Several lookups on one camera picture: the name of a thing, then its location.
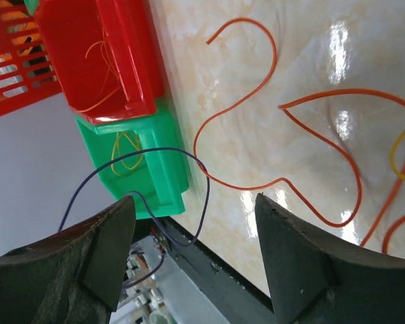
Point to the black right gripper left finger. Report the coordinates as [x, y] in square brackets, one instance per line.
[73, 276]

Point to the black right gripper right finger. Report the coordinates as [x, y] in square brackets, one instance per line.
[316, 277]

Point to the green plastic bin lower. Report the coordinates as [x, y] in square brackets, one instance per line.
[160, 176]

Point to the red plastic basket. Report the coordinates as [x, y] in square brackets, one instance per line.
[27, 75]

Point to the red plastic bin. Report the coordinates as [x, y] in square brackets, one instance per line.
[105, 56]

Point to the grey slotted cable duct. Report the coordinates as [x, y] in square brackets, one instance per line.
[148, 290]

